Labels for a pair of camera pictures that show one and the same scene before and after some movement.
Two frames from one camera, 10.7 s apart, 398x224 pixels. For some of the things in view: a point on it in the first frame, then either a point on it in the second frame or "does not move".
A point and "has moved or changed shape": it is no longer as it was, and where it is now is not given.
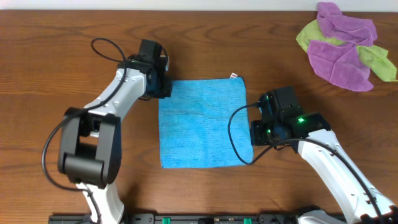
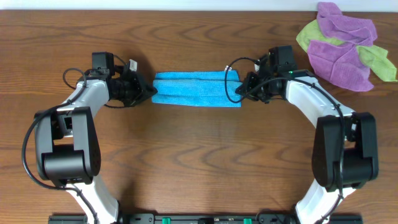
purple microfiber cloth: [342, 64] does not move
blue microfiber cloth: [193, 124] has moved or changed shape
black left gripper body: [166, 88] to [137, 90]
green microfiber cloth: [375, 57] does not move
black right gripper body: [257, 133] to [252, 87]
